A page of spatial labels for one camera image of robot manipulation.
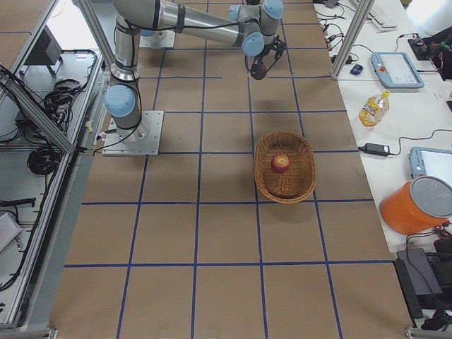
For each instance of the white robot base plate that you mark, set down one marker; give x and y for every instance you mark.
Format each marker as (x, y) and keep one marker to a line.
(145, 140)

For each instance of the white keyboard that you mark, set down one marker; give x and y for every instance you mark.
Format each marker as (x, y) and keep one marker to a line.
(381, 20)

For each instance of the aluminium frame post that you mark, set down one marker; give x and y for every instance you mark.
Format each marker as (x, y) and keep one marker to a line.
(351, 35)

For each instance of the blue teach pendant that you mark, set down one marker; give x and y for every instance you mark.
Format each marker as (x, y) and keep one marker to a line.
(395, 70)
(431, 162)

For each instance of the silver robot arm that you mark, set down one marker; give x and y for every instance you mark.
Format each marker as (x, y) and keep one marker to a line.
(251, 27)

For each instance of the orange cylindrical bin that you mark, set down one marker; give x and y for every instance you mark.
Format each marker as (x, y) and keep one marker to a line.
(420, 204)

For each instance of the dark purple apple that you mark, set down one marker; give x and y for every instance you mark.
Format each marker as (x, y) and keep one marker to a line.
(258, 71)

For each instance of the orange juice bottle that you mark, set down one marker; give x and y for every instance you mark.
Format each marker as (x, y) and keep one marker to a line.
(375, 109)

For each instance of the blue computer mouse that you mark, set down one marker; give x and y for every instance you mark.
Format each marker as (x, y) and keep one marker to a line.
(356, 70)

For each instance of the black power adapter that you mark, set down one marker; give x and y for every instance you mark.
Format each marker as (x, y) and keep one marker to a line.
(375, 149)

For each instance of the wicker basket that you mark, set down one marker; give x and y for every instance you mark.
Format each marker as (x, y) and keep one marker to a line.
(298, 182)

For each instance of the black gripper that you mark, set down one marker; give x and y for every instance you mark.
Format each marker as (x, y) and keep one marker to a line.
(256, 66)

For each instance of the red yellow apple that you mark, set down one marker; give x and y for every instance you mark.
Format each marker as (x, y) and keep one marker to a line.
(280, 163)

